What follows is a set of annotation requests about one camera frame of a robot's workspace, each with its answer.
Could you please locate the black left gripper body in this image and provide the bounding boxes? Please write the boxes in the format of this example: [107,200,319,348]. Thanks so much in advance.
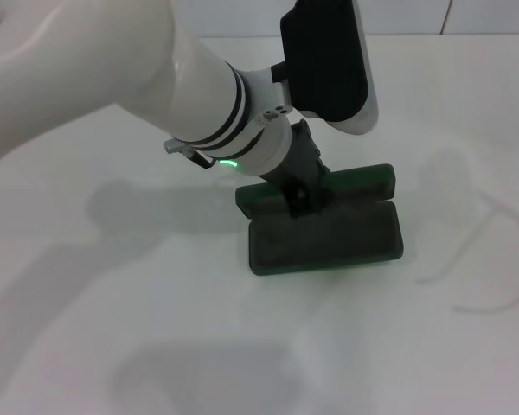
[261,119,332,194]

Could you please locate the green glasses case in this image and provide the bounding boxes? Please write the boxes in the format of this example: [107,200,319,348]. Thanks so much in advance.
[234,163,405,278]

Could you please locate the clear white glasses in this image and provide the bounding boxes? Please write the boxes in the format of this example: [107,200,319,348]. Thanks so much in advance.
[414,189,519,316]

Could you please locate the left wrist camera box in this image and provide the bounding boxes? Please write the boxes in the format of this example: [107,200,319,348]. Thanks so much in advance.
[279,0,381,137]

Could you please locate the left arm grey cable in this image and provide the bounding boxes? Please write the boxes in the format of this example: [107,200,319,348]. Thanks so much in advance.
[163,137,216,171]

